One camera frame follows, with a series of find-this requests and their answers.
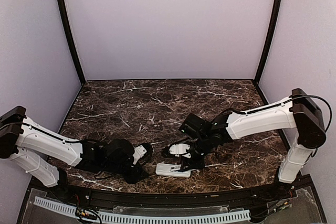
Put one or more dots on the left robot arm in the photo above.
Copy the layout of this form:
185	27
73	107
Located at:
23	140

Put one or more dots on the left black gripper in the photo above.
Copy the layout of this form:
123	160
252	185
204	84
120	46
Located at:
135	176

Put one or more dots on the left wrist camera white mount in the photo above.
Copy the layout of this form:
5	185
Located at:
142	154

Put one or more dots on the left black frame post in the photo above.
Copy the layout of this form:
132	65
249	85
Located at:
70	40

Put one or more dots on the white slotted cable duct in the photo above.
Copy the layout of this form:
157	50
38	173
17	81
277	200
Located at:
146	215

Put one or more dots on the black front rail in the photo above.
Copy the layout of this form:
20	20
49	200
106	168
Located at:
249	197

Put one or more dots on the right black frame post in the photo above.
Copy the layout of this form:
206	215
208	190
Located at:
268	41

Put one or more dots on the white battery cover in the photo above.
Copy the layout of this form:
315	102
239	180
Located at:
175	169

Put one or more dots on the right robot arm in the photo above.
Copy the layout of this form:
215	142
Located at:
297	111

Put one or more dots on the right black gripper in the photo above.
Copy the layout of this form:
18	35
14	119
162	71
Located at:
192	164

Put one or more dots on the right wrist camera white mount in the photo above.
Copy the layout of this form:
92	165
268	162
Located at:
177	150

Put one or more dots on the white remote control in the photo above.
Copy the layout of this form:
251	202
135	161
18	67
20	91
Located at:
163	170

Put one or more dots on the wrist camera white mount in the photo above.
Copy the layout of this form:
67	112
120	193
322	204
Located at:
177	150
142	154

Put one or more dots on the black frame post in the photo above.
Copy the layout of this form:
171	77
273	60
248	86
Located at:
70	40
268	41

